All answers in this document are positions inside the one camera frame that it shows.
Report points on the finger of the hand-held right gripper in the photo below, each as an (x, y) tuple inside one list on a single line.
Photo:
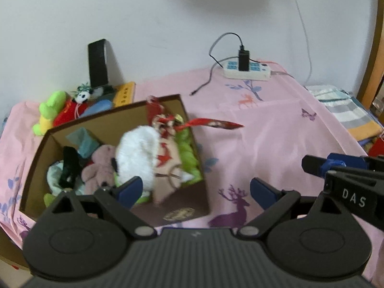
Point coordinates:
[(333, 162)]

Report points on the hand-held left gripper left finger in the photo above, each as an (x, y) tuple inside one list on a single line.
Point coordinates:
[(132, 187)]

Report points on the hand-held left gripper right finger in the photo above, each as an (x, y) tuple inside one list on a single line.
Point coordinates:
[(264, 192)]

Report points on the brown cardboard box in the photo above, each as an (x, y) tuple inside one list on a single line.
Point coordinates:
[(186, 198)]

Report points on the black soft item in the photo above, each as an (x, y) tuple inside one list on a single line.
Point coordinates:
[(70, 168)]

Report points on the pink plush toy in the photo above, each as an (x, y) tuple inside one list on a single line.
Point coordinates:
[(99, 168)]

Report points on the striped folded towel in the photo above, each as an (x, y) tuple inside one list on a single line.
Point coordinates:
[(357, 120)]

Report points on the red cloth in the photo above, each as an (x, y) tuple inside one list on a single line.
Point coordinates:
[(380, 147)]

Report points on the pink printed bedsheet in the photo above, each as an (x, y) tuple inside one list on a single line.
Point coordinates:
[(270, 132)]

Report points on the white teal folded cloth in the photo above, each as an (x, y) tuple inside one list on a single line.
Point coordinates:
[(327, 93)]

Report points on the mint plush toy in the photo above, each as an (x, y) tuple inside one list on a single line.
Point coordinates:
[(54, 177)]

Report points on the blue plush toy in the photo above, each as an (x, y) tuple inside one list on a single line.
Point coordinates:
[(99, 106)]

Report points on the dark green book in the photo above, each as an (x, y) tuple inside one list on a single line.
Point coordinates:
[(109, 99)]

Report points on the yellow book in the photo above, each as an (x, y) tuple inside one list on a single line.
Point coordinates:
[(124, 94)]

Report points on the red panda doll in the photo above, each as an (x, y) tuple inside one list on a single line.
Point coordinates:
[(67, 112)]

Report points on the black white plush toy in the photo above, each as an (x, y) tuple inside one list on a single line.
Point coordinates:
[(102, 91)]

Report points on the green plush toy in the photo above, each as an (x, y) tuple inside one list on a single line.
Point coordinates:
[(52, 108)]

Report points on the white power strip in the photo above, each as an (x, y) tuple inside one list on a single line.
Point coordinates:
[(258, 70)]

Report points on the black upright box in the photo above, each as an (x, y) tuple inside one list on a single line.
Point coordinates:
[(97, 63)]

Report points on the black charger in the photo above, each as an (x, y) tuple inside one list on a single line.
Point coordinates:
[(243, 60)]

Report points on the wooden bed frame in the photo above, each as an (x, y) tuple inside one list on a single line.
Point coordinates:
[(372, 66)]

